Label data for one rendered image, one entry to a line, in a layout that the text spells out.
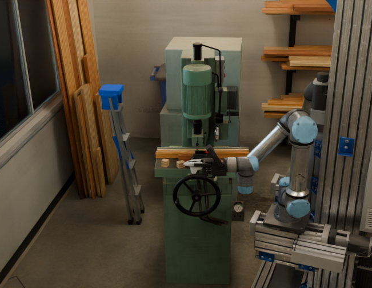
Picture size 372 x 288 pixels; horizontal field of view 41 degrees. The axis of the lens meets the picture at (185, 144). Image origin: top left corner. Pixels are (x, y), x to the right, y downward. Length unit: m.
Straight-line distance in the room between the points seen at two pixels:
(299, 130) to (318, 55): 2.60
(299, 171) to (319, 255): 0.48
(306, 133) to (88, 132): 2.45
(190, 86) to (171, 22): 2.43
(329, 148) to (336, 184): 0.21
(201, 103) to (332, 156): 0.84
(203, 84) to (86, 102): 1.58
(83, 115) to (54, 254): 1.19
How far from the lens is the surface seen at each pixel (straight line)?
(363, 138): 2.70
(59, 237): 4.21
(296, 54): 4.91
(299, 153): 2.46
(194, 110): 3.05
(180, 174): 3.14
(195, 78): 2.98
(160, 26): 5.40
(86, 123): 4.39
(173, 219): 3.30
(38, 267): 3.93
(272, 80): 5.45
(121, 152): 3.95
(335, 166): 2.79
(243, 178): 2.48
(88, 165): 4.50
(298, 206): 2.57
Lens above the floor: 2.32
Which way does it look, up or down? 24 degrees down
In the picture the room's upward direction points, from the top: 1 degrees counter-clockwise
